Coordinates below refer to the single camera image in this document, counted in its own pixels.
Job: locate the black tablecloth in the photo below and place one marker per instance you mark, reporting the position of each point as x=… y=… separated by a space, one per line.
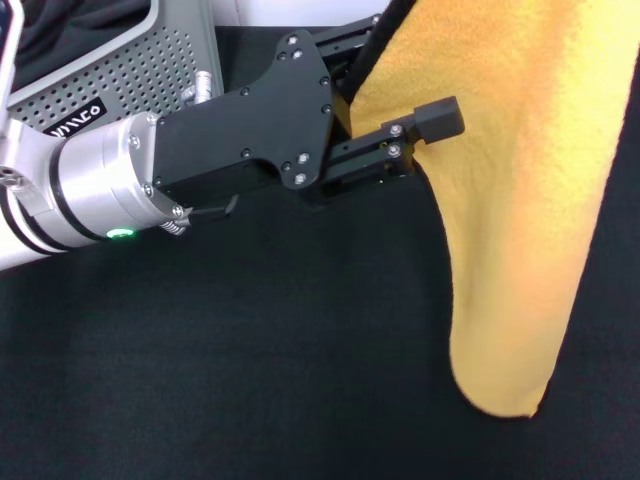
x=250 y=375

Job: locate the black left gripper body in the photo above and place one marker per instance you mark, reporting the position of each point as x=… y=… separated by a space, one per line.
x=260 y=125

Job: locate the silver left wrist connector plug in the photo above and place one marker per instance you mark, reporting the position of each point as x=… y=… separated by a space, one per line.
x=200 y=90

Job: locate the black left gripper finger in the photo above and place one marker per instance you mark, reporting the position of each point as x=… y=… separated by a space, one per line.
x=345 y=40
x=440 y=120

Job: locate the yellow towel with black edging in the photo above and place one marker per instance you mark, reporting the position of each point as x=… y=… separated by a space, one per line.
x=525 y=200

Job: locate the grey perforated storage box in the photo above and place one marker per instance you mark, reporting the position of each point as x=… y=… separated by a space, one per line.
x=125 y=65

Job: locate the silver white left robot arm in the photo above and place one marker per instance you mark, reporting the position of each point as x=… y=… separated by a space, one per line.
x=65 y=200

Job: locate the dark grey crumpled cloth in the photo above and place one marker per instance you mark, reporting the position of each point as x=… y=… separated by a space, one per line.
x=80 y=35

